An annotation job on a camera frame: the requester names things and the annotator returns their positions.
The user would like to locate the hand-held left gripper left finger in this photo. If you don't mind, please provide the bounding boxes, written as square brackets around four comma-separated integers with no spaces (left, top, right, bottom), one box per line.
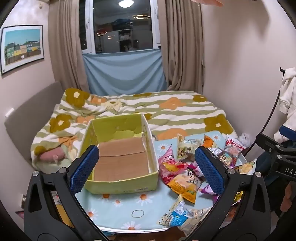
[23,145,111,241]

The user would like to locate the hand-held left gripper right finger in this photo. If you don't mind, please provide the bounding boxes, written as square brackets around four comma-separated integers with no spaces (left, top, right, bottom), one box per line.
[185,146,271,241]

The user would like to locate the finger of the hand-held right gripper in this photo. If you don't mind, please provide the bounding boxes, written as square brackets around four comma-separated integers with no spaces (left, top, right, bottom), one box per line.
[255,126,296,151]

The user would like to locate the pile of snack packets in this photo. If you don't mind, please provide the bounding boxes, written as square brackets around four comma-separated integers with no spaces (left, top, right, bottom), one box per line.
[157,133,257,237]

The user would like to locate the yellow-green cardboard box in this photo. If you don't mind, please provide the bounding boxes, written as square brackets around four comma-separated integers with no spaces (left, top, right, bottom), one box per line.
[77,113,160,194]

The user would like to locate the person's right hand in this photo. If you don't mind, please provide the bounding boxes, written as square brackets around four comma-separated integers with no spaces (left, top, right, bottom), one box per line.
[280,181,296,212]

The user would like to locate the pink plush toy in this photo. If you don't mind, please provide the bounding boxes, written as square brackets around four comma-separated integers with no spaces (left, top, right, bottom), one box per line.
[38,148,67,161]

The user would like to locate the white garment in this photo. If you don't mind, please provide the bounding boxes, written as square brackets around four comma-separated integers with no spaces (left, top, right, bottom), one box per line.
[274,68,296,144]

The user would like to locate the white plastic bag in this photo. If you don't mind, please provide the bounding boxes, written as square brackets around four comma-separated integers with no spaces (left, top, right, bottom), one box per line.
[238,133,251,147]

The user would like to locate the light blue daisy tablecloth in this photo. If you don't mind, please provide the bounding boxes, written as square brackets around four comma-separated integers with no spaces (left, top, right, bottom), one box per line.
[74,131,257,232]

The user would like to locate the striped floral blanket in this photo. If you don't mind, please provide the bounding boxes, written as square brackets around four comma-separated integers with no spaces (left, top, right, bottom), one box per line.
[31,88,237,172]

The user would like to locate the grey padded headboard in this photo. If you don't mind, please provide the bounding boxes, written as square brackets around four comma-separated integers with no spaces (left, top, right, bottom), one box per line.
[4,81,64,160]

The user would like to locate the blue cloth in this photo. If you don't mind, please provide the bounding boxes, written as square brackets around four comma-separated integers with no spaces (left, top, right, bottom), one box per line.
[82,47,167,96]

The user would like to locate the beige curtain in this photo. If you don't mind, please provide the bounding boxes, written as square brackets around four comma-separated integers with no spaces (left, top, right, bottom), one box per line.
[47,0,90,94]
[157,0,205,94]

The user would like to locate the window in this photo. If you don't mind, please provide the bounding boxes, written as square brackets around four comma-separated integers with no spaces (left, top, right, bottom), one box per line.
[79,0,162,55]

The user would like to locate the framed wall poster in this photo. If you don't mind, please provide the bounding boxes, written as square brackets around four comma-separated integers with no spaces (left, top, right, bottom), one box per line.
[0,25,44,76]

